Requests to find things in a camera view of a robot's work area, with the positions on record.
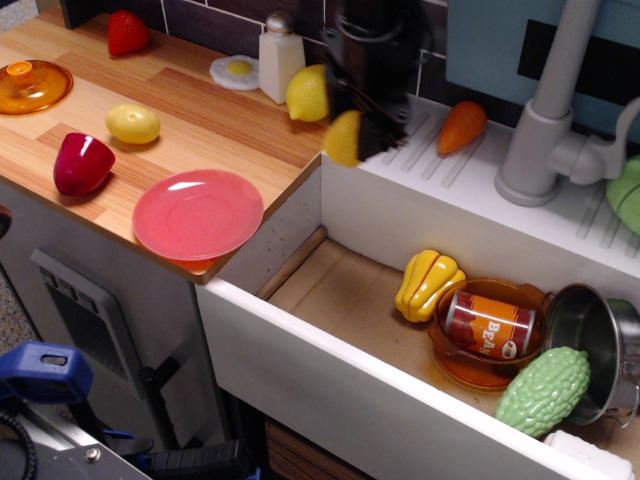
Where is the yellow toy corn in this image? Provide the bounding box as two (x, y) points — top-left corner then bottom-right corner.
(323, 110), (361, 168)

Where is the white sponge block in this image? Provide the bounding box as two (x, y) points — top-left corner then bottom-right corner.
(543, 430), (636, 480)

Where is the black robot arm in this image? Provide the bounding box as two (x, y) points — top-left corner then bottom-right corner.
(323, 1), (434, 167)

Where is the yellow toy lemon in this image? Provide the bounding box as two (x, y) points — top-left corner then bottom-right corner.
(286, 64), (329, 122)

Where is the grey toy faucet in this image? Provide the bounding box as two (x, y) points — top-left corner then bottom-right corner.
(495, 1), (639, 207)

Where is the red beans can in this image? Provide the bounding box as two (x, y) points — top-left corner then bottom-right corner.
(444, 290), (536, 360)

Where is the white toy fried egg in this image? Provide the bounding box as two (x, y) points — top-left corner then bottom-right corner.
(209, 55), (259, 91)

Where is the white salt shaker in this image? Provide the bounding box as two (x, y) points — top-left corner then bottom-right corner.
(259, 10), (306, 105)

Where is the black braided cable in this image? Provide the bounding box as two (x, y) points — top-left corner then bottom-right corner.
(0, 412), (37, 480)

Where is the red toy bell pepper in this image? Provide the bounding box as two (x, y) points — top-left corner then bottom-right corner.
(53, 132), (116, 196)

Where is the orange toy carrot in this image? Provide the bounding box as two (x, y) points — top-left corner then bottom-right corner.
(438, 100), (488, 154)

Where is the blue clamp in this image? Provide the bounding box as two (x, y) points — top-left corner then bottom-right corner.
(1, 341), (94, 404)

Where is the pink plastic plate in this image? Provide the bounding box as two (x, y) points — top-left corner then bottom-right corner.
(132, 169), (264, 261)

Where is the orange transparent pot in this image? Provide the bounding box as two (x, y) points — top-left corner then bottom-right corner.
(429, 279), (548, 391)

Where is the red toy strawberry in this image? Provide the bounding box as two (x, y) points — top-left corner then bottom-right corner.
(107, 10), (150, 56)

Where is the stainless steel pot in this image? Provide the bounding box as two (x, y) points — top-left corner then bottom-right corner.
(544, 284), (639, 428)

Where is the orange transparent pot lid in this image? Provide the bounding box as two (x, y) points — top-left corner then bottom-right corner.
(1, 60), (74, 117)

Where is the green toy vegetable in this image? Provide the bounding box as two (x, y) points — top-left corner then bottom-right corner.
(606, 156), (640, 235)

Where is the yellow toy bell pepper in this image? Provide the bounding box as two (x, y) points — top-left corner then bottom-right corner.
(394, 250), (466, 323)

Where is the yellow toy potato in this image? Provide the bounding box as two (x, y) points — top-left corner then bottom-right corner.
(105, 103), (161, 145)

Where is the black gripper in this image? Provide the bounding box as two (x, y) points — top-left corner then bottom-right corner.
(322, 27), (411, 161)

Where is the green toy bitter melon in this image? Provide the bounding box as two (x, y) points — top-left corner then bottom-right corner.
(495, 346), (591, 438)

